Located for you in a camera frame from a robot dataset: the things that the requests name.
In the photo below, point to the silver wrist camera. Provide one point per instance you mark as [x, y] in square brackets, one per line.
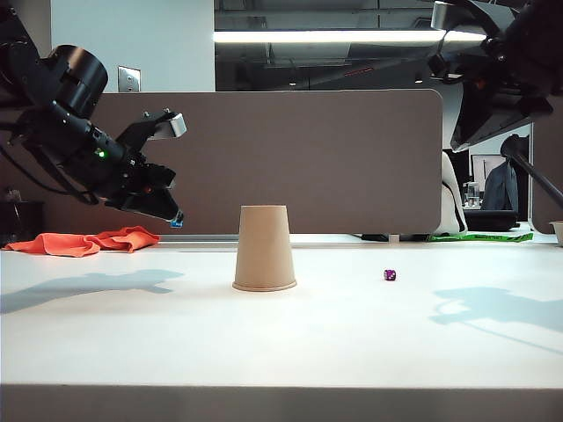
[169, 125]
[444, 15]

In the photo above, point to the wide brown desk partition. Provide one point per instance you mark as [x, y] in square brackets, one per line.
[286, 154]

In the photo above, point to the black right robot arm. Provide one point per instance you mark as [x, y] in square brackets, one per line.
[536, 39]

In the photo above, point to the narrow brown desk partition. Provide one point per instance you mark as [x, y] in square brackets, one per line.
[550, 184]

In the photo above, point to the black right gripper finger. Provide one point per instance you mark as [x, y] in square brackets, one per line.
[484, 118]

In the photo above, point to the metal wall switch plate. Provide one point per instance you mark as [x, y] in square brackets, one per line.
[129, 80]

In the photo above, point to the brown paper cup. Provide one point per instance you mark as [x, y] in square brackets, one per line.
[264, 250]

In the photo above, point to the black computer monitor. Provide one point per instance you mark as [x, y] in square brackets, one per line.
[462, 169]

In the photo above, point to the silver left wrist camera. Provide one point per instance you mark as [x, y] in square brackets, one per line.
[169, 125]

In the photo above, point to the white screen monitor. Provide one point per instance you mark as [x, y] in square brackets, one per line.
[479, 165]

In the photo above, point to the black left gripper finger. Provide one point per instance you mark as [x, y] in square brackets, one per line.
[154, 204]

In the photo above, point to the clear glass container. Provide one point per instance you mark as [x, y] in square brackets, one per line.
[471, 195]

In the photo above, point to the green tape strip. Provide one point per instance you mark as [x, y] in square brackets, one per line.
[484, 237]

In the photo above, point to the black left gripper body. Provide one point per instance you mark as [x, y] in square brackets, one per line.
[141, 176]

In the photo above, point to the long ceiling light strip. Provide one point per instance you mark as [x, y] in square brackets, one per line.
[330, 36]

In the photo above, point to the purple die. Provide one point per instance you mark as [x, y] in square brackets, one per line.
[389, 275]

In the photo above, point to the orange cloth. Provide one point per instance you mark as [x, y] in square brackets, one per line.
[66, 244]

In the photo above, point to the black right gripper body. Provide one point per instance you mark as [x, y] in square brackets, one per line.
[488, 70]

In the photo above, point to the black tray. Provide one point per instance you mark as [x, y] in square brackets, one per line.
[490, 220]

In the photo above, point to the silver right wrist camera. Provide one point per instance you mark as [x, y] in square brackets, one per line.
[444, 15]

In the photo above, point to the beige paper bowl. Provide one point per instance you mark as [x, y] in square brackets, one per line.
[557, 233]

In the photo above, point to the black diagonal pole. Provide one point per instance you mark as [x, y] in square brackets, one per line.
[534, 173]

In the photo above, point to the dark blue jacket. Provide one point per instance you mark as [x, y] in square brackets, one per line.
[499, 189]

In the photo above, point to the blue die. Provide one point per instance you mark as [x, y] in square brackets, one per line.
[177, 223]

